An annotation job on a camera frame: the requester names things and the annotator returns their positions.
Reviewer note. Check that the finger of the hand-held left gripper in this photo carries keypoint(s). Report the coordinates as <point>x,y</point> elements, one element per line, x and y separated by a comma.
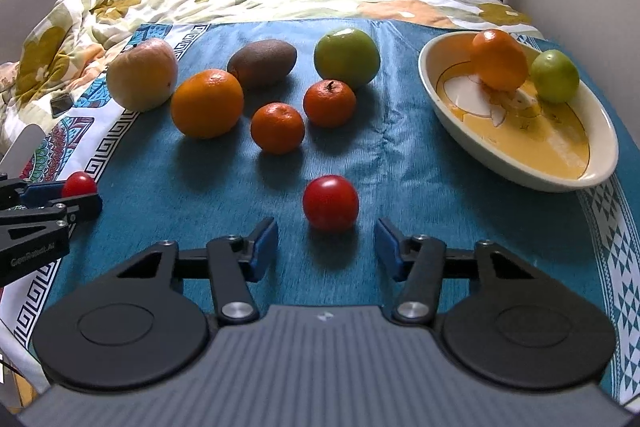
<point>42,195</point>
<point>85,207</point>

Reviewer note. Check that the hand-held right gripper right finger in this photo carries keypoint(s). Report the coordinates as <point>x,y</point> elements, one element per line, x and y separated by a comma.
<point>387,243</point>

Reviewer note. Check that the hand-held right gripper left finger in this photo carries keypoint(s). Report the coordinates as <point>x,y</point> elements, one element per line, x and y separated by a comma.
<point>267,248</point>

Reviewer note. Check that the small red tomato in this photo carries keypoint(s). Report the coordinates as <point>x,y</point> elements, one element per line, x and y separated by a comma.
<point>79,183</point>

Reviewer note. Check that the mandarin orange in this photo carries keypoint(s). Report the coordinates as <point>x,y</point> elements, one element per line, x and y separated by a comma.
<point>329,104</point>
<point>277,129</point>

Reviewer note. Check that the red-yellow apple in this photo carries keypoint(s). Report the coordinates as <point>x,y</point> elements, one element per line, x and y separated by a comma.
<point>142,74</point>

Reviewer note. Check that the large orange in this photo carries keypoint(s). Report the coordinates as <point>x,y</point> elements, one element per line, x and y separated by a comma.
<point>207,104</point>

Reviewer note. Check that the white and yellow oval bowl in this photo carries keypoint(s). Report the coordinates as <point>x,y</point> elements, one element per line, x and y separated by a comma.
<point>525,149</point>

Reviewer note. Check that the brown kiwi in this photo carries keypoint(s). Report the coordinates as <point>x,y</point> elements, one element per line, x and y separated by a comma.
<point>262,62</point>

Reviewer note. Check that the large green apple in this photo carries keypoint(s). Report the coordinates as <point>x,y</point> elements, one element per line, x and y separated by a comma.
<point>346,57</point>

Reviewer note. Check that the grey flat object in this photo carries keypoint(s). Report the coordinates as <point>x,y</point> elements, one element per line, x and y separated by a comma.
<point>22,149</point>

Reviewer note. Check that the black smartphone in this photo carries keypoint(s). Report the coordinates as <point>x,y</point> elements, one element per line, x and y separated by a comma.
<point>61,105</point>

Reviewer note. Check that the teal patterned cloth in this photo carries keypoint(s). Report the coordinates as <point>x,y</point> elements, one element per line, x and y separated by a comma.
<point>400,147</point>

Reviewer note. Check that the small green apple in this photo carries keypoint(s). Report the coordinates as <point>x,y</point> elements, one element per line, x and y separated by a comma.
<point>554,77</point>

